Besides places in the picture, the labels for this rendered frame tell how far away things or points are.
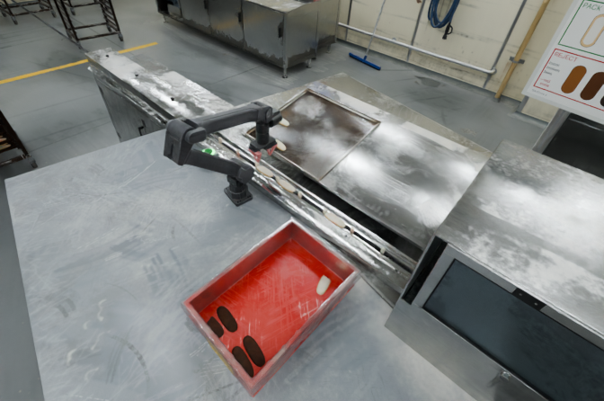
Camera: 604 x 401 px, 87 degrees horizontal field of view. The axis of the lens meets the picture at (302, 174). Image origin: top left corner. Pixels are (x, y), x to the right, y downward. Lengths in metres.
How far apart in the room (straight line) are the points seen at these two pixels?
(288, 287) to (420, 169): 0.78
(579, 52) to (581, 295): 0.95
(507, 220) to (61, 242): 1.46
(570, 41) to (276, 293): 1.36
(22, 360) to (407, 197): 2.07
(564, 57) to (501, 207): 0.79
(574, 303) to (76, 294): 1.34
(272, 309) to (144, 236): 0.58
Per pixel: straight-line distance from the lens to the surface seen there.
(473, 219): 0.85
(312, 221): 1.30
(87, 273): 1.38
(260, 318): 1.13
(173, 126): 1.07
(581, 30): 1.55
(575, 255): 0.92
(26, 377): 2.29
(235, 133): 1.83
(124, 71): 2.43
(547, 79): 1.60
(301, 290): 1.17
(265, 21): 4.28
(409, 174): 1.50
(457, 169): 1.58
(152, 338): 1.18
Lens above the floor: 1.86
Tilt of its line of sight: 42 degrees down
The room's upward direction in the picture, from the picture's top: 4 degrees clockwise
